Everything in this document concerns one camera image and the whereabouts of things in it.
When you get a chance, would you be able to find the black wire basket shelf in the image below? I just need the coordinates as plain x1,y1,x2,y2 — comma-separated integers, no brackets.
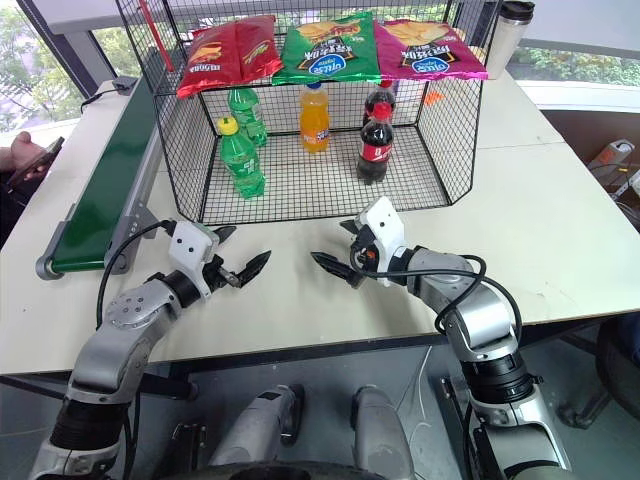
115,0,502,227

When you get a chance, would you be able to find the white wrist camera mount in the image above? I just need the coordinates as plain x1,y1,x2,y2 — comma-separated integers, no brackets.
168,220,223,301
355,195,409,288

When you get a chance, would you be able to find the black smartphone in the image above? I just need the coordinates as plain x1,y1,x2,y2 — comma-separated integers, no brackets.
5,136,67,187

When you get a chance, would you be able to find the red rod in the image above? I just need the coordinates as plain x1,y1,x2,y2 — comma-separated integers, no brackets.
136,0,177,72

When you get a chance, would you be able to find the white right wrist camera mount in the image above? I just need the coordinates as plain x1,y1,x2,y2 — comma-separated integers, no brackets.
355,195,409,288

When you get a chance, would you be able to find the red chips bag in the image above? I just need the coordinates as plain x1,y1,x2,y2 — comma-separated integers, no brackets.
175,14,284,100

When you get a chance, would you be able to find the silver robot leg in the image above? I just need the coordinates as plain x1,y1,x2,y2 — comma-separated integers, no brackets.
207,383,307,472
348,383,417,476

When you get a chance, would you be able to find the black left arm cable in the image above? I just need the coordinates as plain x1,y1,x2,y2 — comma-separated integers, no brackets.
96,218,175,332

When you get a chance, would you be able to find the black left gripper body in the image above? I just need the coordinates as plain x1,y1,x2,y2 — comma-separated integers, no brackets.
201,229,241,294

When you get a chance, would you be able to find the magenta chips bag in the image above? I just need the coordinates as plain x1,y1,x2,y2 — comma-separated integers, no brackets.
373,19,489,84

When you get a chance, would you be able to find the bystander bare hand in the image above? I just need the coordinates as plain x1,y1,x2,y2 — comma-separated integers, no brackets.
8,130,52,177

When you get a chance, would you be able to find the dark rounded robot torso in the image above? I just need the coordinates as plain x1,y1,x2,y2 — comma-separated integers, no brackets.
187,460,419,480

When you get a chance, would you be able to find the black office chair base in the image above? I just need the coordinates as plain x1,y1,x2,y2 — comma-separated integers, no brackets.
557,309,640,429

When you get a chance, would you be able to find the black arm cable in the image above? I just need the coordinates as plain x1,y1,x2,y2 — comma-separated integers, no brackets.
96,218,175,332
355,253,525,351

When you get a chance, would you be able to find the cola bottle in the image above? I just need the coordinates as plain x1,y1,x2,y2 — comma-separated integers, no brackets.
362,81,397,129
355,102,396,186

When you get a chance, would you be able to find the green soda bottle yellow cap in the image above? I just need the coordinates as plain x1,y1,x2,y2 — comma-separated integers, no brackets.
215,116,267,199

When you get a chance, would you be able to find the white thermos cup black lid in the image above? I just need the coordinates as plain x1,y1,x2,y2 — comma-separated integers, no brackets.
484,0,537,82

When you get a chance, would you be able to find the silver robot left leg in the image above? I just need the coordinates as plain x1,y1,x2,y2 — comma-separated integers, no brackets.
207,383,307,472

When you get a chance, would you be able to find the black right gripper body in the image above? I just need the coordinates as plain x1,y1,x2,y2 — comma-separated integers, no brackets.
349,225,384,288

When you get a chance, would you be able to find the green conveyor belt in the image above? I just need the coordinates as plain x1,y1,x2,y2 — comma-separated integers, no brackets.
35,74,169,281

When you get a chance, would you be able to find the orange soda bottle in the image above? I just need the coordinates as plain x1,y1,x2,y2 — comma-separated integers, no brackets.
298,81,332,155

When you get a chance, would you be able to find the silver robot right leg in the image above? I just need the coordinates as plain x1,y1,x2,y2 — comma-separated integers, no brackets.
348,383,417,476

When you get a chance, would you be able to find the white orange device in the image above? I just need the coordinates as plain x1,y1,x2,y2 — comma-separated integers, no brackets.
587,140,635,175

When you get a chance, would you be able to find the green chips bag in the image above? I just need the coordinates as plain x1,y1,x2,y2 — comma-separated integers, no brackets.
271,10,384,87

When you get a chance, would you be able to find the black adapter cable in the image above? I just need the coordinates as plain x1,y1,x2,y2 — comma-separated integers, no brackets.
79,88,119,119

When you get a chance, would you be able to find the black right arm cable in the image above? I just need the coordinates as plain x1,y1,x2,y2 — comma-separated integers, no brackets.
355,253,525,351

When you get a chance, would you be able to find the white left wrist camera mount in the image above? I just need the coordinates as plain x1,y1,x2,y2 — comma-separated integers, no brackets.
168,220,223,301

